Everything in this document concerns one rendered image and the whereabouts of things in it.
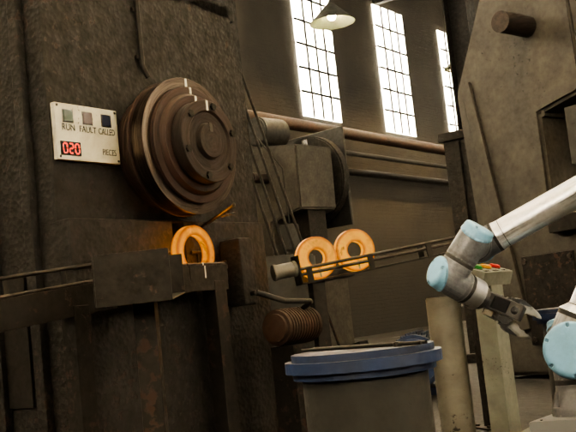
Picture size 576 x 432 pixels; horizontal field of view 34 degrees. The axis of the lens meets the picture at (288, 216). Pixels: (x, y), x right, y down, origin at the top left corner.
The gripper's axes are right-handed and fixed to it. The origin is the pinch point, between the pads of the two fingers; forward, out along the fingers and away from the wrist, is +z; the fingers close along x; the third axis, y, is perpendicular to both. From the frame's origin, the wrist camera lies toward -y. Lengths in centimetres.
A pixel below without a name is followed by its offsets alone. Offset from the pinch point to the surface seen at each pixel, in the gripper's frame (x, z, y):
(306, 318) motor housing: 31, -34, 72
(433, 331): 14, 4, 57
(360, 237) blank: -5, -24, 87
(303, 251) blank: 10, -42, 86
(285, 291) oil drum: 30, 46, 310
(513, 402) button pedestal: 22, 35, 39
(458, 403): 32, 20, 46
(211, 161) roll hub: -1, -91, 73
